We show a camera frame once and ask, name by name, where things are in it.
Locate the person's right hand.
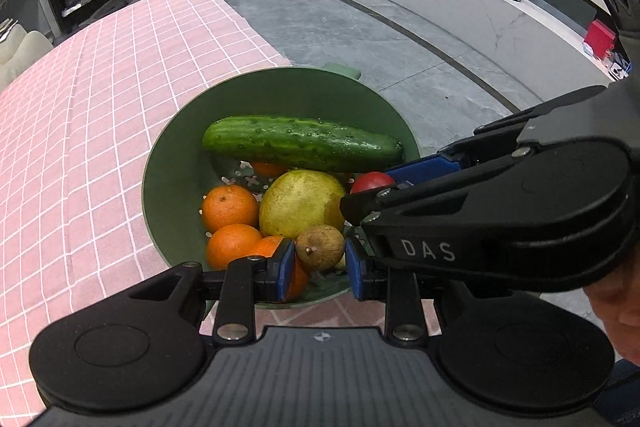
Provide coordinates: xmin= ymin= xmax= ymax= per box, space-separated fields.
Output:
xmin=582 ymin=274 xmax=640 ymax=364

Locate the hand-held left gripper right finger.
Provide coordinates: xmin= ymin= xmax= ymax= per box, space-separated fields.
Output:
xmin=345 ymin=238 xmax=501 ymax=344

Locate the green cucumber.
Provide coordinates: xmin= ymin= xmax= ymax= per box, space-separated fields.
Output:
xmin=202 ymin=115 xmax=404 ymax=174

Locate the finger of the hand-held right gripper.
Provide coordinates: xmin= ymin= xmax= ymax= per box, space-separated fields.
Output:
xmin=384 ymin=85 xmax=609 ymax=186
xmin=339 ymin=166 xmax=505 ymax=229

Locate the red box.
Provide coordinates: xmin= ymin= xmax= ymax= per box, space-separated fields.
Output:
xmin=583 ymin=19 xmax=617 ymax=58

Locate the yellow-green pear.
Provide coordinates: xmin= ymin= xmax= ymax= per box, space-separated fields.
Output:
xmin=259 ymin=170 xmax=347 ymax=240

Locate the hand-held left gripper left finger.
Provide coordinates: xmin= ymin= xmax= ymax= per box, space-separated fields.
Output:
xmin=129 ymin=238 xmax=297 ymax=344

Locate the beige sofa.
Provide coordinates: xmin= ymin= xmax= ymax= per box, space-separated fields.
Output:
xmin=0 ymin=24 xmax=53 ymax=90

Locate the pink checked tablecloth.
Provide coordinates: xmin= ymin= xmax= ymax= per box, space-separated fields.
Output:
xmin=0 ymin=0 xmax=393 ymax=427

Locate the small brown fruit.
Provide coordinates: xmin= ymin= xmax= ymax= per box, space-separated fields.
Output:
xmin=295 ymin=225 xmax=346 ymax=272

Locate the orange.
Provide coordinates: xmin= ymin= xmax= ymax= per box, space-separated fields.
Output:
xmin=201 ymin=185 xmax=261 ymax=234
xmin=250 ymin=161 xmax=288 ymax=178
xmin=248 ymin=235 xmax=310 ymax=303
xmin=206 ymin=224 xmax=264 ymax=271

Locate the red tomato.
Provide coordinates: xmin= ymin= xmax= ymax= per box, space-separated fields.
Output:
xmin=350 ymin=172 xmax=396 ymax=195

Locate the green colander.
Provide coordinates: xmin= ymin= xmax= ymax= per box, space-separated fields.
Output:
xmin=141 ymin=63 xmax=422 ymax=308

